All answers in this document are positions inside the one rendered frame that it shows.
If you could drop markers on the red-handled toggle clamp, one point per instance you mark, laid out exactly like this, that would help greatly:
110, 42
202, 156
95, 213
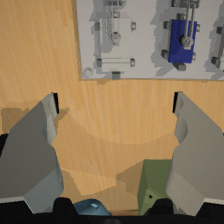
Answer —
115, 36

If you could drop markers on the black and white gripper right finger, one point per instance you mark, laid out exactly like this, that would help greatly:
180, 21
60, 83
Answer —
195, 179

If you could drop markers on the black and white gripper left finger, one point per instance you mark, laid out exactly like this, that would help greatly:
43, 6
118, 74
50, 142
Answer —
30, 175

